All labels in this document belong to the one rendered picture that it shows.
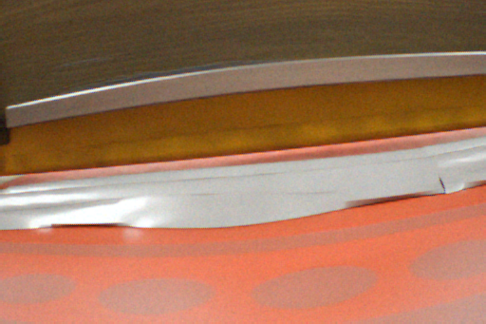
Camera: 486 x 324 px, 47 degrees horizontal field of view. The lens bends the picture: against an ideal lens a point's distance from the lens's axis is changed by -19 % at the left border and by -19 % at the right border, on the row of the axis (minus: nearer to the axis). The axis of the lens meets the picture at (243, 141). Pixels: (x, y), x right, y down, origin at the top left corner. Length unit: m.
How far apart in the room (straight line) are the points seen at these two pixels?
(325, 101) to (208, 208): 0.10
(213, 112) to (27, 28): 0.10
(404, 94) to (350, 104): 0.03
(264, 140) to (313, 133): 0.02
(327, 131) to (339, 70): 0.03
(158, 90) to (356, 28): 0.08
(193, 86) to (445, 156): 0.11
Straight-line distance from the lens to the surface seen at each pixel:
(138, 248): 0.15
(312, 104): 0.27
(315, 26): 0.26
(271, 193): 0.18
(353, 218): 0.16
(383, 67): 0.24
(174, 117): 0.27
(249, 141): 0.27
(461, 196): 0.17
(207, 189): 0.19
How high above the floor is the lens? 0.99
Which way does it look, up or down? 6 degrees down
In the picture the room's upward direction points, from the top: 7 degrees counter-clockwise
